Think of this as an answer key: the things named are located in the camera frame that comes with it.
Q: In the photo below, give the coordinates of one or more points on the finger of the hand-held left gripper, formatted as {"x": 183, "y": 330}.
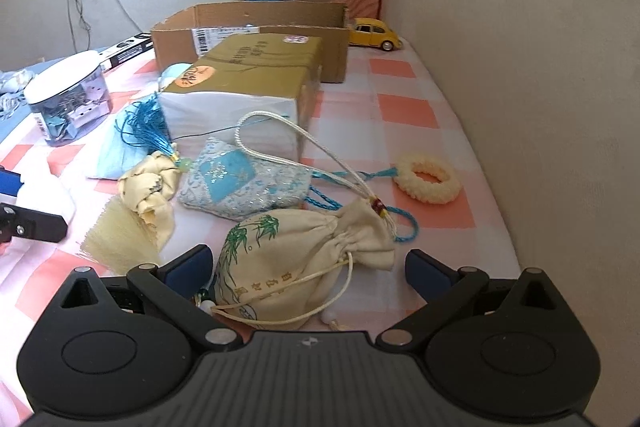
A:
{"x": 9, "y": 181}
{"x": 32, "y": 224}

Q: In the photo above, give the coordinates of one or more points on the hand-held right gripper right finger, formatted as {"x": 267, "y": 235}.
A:
{"x": 425, "y": 273}

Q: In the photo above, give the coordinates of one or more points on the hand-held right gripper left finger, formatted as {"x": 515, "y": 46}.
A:
{"x": 187, "y": 268}

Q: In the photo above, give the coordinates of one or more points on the white cloth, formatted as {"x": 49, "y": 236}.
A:
{"x": 47, "y": 199}

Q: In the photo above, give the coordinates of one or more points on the cream scrunchie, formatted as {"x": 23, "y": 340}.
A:
{"x": 407, "y": 187}

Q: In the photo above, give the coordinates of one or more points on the yellow satin sachet with tassel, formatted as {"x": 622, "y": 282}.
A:
{"x": 145, "y": 187}

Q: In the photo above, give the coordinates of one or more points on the blue embroidered sachet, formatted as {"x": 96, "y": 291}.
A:
{"x": 235, "y": 182}

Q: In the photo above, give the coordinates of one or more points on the cardboard box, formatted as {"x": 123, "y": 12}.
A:
{"x": 330, "y": 52}

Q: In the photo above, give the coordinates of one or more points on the blue leaf print pillow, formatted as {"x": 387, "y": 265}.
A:
{"x": 10, "y": 124}

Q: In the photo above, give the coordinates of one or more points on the clear jar with white lid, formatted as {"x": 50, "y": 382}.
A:
{"x": 60, "y": 79}

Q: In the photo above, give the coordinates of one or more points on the black pen box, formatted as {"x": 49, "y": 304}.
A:
{"x": 125, "y": 52}

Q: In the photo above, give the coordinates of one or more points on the blue plush toy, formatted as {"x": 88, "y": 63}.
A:
{"x": 175, "y": 72}

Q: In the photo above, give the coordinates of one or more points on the gold tissue pack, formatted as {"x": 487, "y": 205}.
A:
{"x": 240, "y": 72}

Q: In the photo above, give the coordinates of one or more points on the yellow toy car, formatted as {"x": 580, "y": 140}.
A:
{"x": 372, "y": 34}

